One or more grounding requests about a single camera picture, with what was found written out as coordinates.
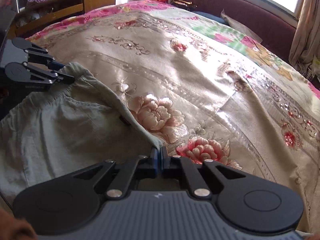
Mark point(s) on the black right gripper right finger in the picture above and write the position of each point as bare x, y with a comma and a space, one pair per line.
179, 173

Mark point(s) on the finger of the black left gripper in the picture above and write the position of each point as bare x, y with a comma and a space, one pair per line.
42, 57
37, 74

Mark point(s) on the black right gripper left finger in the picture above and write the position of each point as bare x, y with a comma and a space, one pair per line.
124, 177

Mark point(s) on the grey-green pants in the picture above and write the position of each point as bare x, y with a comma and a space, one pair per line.
50, 134

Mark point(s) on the wooden cabinet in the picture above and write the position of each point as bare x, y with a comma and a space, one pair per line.
35, 17

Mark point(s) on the floral satin bedspread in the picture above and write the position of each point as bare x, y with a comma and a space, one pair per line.
188, 79

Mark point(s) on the beige curtain left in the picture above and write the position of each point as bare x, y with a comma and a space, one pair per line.
305, 44

